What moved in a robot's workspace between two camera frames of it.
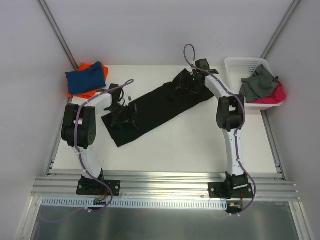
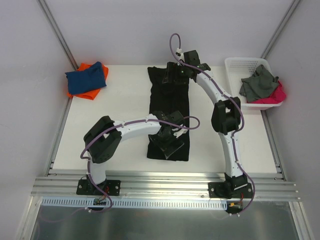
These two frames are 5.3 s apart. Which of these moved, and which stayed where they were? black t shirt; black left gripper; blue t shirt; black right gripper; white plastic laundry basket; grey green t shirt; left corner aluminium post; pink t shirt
Moved: black right gripper; black left gripper; black t shirt
Stayed: pink t shirt; blue t shirt; grey green t shirt; white plastic laundry basket; left corner aluminium post
